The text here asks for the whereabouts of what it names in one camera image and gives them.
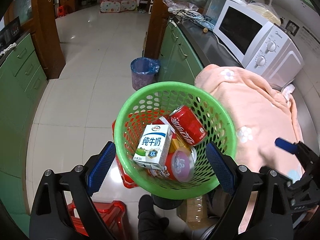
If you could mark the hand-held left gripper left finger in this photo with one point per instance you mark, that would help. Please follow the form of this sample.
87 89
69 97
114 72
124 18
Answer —
100 167

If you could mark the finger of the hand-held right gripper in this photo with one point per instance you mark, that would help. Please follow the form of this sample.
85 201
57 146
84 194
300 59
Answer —
285 145

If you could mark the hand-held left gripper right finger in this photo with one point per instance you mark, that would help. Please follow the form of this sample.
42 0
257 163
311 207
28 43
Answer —
222 170

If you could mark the small clear plastic cup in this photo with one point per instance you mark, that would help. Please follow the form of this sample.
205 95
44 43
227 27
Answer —
182 165

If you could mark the red soda can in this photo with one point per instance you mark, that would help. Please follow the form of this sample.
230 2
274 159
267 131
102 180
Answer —
187 127

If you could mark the white blue milk carton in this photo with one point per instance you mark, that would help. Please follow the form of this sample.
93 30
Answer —
152 145

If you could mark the green plastic mesh basket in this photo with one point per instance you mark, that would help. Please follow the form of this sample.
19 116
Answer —
175 86

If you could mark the blue lined trash bin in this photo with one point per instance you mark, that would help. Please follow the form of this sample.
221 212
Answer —
142 77

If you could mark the red plastic stool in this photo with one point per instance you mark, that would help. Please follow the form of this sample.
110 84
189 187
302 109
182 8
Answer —
113 207

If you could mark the brown cardboard box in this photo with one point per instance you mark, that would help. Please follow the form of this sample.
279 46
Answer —
195 212

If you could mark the pink flower printed blanket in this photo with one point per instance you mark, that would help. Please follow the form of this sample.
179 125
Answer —
250 105

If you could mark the white pink cloth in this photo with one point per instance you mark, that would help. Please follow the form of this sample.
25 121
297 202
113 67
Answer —
287 91

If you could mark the black round stand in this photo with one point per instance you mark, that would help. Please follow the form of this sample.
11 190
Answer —
167 203

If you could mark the person's black trouser leg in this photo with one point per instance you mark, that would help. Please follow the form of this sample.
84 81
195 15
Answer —
150 220

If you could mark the white microwave oven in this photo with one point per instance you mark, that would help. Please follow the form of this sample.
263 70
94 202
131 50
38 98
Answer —
275 55

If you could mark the green drawer cabinet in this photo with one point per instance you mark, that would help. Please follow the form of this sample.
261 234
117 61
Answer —
20 80

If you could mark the green base cabinet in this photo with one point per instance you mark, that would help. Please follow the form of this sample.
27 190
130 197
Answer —
175 55

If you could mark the plastic bag of grains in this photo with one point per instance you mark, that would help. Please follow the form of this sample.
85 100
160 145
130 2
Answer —
265 12

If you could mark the light blue cloth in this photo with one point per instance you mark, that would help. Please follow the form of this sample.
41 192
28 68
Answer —
206 21

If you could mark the white rag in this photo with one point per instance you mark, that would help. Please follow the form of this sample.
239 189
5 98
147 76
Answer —
7 48

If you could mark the small red stool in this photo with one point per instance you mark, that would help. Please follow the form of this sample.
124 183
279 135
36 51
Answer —
62 11

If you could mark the pink spotted playpen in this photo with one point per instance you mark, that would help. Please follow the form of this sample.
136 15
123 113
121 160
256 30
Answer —
117 6

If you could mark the black appliance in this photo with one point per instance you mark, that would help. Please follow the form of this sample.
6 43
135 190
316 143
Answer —
10 31

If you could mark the shoe rack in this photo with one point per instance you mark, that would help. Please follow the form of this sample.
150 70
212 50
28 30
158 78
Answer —
146 1

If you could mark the clear plastic bag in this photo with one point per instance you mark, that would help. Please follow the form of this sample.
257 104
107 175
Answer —
175 3

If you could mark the white wall notice sticker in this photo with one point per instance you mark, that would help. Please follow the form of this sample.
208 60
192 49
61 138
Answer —
307 37

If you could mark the wall socket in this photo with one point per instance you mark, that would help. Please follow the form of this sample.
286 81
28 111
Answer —
291 27

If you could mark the brown wooden door post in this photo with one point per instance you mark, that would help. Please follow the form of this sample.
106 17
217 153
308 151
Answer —
160 17
47 30

